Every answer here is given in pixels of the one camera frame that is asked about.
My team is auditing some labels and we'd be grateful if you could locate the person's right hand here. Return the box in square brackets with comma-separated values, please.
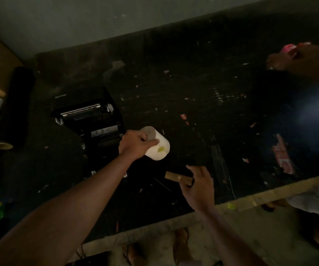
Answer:
[179, 165, 215, 214]

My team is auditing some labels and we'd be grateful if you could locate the person's left hand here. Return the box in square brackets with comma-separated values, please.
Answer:
[118, 129, 160, 161]

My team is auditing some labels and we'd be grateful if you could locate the white label paper roll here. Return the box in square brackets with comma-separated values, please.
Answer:
[140, 126, 171, 161]

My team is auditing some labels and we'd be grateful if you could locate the brown cardboard core tube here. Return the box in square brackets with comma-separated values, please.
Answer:
[165, 171, 194, 186]

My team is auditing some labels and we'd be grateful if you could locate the black printer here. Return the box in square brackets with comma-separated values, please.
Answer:
[50, 85, 125, 178]

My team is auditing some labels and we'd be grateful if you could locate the person's left forearm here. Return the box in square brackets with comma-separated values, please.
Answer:
[0, 152, 134, 266]

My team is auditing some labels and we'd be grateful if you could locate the person's right forearm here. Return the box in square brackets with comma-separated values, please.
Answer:
[197, 206, 268, 266]

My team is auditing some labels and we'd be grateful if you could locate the person's right foot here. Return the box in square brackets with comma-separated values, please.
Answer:
[173, 228, 196, 266]

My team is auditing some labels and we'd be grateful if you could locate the person's foot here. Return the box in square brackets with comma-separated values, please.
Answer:
[173, 228, 196, 266]
[123, 242, 146, 266]

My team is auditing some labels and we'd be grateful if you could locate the person's left foot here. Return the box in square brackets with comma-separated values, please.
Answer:
[123, 242, 146, 266]

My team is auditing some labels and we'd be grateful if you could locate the black film roll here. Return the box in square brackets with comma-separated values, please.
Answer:
[0, 66, 37, 150]

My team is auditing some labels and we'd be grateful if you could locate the red printed paper scrap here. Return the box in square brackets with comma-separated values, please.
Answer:
[271, 133, 296, 175]

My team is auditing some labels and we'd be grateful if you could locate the pink tape dispenser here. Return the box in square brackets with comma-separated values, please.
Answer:
[283, 42, 312, 54]

